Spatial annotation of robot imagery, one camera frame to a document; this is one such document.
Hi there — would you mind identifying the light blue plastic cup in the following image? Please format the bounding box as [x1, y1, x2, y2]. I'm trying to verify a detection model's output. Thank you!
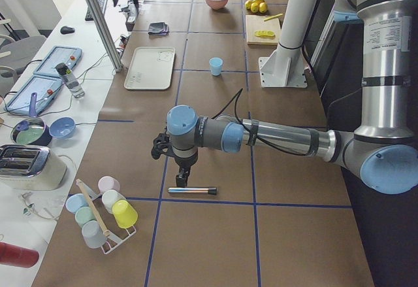
[209, 57, 223, 76]

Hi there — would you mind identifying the purple folded cloth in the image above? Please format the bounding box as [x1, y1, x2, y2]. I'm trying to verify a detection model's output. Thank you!
[161, 23, 170, 35]

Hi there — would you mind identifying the blue bowl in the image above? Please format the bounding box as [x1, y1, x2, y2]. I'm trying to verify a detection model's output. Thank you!
[49, 117, 76, 139]

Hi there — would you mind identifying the clear water bottle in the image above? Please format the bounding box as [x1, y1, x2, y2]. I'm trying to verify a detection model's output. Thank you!
[55, 63, 84, 98]

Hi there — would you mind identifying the cream toaster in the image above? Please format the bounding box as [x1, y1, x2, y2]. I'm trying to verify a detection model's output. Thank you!
[1, 144, 67, 191]

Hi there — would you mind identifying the yellow-green plastic knife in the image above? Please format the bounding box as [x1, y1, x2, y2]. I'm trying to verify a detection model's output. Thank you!
[263, 13, 283, 22]

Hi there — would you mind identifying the grey folded cloth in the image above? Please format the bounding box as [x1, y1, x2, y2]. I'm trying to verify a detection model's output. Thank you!
[148, 22, 165, 35]

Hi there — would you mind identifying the aluminium frame post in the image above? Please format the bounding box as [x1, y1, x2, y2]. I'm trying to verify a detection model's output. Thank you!
[86, 0, 123, 73]

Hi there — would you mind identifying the mint green plastic cup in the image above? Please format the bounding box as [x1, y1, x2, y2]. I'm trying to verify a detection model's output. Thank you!
[74, 206, 96, 228]

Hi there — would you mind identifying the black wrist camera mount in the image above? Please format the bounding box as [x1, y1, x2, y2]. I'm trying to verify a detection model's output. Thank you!
[151, 133, 174, 160]

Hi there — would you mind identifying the steel muddler black tip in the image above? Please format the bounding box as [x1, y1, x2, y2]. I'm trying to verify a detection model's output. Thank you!
[167, 187, 217, 195]

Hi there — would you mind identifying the white plastic cup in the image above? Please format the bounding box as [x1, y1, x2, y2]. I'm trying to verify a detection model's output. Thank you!
[101, 189, 126, 214]

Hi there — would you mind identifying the red cylinder bottle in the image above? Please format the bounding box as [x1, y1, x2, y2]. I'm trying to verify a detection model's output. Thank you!
[1, 242, 39, 268]

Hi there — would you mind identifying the cream bear serving tray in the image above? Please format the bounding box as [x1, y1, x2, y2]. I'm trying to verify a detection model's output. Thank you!
[124, 47, 175, 90]

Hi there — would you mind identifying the grey plastic cup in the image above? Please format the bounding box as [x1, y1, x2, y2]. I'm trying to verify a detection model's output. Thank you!
[82, 220, 107, 248]

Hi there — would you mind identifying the black computer mouse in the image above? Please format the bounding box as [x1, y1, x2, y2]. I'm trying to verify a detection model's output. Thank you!
[60, 26, 75, 35]

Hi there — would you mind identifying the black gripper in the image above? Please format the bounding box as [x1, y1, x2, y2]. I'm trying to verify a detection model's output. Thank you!
[172, 146, 198, 187]

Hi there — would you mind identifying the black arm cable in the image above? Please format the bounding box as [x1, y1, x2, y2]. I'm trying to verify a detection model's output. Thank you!
[210, 87, 311, 154]

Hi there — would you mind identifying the pink plastic cup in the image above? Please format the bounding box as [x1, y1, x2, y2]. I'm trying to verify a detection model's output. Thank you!
[97, 176, 120, 194]

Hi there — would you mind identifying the blue teach pendant tablet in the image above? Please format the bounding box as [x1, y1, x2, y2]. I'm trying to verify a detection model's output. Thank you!
[3, 75, 63, 116]
[33, 46, 82, 78]

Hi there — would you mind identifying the dark saucepan purple handle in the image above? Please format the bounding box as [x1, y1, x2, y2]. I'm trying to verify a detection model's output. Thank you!
[10, 92, 52, 146]

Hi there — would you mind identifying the bamboo cutting board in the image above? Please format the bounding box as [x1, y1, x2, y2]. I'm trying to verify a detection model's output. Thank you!
[246, 15, 281, 45]

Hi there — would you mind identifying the yellow plastic cup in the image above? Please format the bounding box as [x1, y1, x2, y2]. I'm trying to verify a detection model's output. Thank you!
[112, 199, 138, 229]

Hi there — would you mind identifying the black keyboard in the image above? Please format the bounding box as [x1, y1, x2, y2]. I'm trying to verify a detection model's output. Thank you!
[85, 0, 109, 22]

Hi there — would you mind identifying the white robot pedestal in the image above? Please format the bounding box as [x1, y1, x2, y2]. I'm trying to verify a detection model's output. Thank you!
[259, 0, 317, 88]

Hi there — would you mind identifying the white wire cup rack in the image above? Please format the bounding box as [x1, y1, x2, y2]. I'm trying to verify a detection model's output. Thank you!
[76, 178, 137, 255]

